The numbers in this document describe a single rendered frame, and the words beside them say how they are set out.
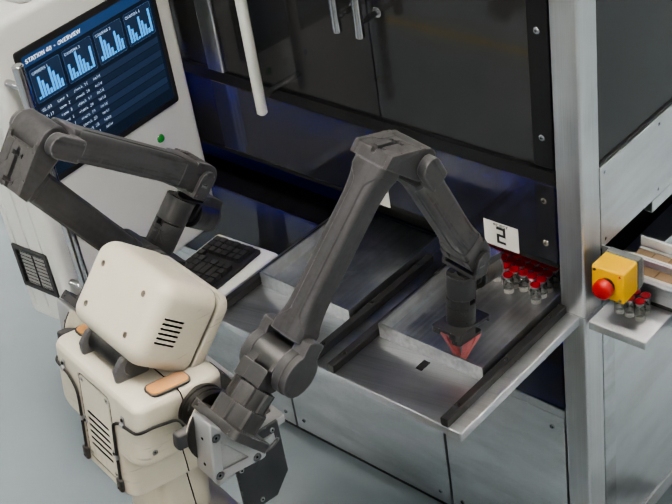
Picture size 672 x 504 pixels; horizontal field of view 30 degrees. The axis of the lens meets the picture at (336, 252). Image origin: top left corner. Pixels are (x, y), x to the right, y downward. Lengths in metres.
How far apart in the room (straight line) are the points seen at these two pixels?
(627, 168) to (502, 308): 0.38
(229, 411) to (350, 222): 0.34
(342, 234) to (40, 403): 2.27
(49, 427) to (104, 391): 1.92
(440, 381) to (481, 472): 0.70
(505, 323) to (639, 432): 0.59
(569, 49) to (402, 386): 0.72
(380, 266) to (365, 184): 0.86
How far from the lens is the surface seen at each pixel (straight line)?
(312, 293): 1.94
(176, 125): 2.98
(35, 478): 3.81
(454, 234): 2.20
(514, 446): 2.97
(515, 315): 2.59
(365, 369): 2.50
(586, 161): 2.38
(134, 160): 2.15
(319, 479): 3.55
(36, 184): 2.02
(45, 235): 2.79
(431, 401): 2.41
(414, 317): 2.61
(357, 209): 1.92
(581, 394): 2.72
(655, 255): 2.67
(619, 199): 2.54
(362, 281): 2.73
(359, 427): 3.36
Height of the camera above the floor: 2.50
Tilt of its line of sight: 35 degrees down
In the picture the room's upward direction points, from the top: 10 degrees counter-clockwise
